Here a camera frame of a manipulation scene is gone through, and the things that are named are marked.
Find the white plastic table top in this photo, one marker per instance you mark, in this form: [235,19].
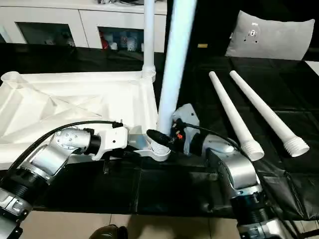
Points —
[75,104]

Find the white plastic table leg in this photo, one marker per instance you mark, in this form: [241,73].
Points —
[232,109]
[269,112]
[149,35]
[174,59]

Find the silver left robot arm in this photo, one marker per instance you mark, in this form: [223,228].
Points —
[45,159]

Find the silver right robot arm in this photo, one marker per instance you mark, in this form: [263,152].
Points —
[234,169]

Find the small yellow label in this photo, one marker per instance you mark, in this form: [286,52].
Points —
[202,46]

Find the black work mat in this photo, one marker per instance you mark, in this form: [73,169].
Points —
[279,189]

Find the black cabinet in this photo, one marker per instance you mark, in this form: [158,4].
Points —
[214,20]

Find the white glass-door cabinet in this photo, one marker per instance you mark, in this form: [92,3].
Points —
[75,22]

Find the light grey cushion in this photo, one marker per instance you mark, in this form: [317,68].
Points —
[271,35]

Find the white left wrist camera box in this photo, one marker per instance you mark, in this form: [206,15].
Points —
[112,139]

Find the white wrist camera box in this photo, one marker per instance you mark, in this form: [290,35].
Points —
[112,139]
[187,114]

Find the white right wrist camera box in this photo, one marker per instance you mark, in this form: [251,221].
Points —
[187,114]

